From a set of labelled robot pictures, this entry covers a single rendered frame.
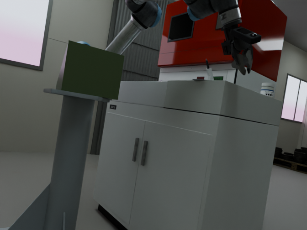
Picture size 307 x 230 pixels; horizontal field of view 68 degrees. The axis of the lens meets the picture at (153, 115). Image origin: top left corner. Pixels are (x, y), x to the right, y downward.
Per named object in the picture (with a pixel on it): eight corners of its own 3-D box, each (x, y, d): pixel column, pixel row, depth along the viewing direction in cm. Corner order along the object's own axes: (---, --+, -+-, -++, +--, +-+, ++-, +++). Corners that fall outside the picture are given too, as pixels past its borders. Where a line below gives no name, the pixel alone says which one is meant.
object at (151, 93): (122, 102, 170) (125, 83, 170) (175, 109, 128) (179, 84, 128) (111, 100, 164) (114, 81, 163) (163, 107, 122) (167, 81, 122)
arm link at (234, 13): (243, 5, 87) (225, 10, 85) (246, 18, 88) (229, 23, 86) (230, 12, 94) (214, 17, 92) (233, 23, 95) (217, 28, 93)
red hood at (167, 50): (203, 81, 269) (212, 31, 267) (277, 82, 207) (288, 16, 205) (156, 66, 220) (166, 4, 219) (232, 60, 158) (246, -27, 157)
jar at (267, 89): (262, 99, 142) (265, 84, 142) (274, 100, 136) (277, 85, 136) (257, 98, 137) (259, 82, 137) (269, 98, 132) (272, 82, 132)
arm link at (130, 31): (83, 61, 140) (142, -13, 120) (103, 72, 151) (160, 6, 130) (85, 73, 133) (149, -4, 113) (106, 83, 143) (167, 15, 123)
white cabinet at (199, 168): (154, 197, 211) (167, 110, 209) (256, 260, 137) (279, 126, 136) (88, 209, 169) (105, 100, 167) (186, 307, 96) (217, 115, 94)
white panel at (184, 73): (156, 108, 226) (162, 68, 225) (229, 118, 164) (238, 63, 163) (153, 107, 224) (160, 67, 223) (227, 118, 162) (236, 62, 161)
